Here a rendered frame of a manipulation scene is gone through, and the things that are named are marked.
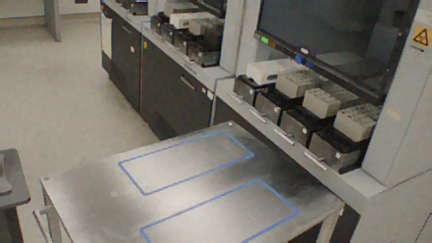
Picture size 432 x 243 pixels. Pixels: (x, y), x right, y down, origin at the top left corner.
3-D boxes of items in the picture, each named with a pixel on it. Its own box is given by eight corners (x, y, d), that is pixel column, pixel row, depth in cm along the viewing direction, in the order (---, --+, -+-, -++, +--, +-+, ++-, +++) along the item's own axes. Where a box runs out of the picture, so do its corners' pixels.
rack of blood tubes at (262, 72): (298, 69, 174) (301, 56, 171) (313, 78, 167) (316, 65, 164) (244, 77, 159) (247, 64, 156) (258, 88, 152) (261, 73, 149)
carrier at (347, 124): (363, 143, 121) (368, 126, 118) (359, 144, 120) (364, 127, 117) (337, 124, 129) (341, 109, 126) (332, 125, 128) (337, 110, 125)
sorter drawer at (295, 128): (392, 99, 174) (399, 81, 170) (418, 113, 164) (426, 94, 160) (269, 130, 138) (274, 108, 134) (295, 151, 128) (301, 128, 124)
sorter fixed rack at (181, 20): (215, 22, 224) (217, 12, 221) (225, 27, 217) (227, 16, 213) (169, 25, 209) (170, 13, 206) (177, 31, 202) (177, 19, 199)
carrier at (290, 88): (298, 99, 143) (302, 85, 140) (294, 100, 142) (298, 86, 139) (279, 86, 151) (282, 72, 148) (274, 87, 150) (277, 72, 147)
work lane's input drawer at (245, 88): (343, 72, 196) (348, 56, 191) (364, 84, 186) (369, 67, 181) (223, 94, 160) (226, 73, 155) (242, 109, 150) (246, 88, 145)
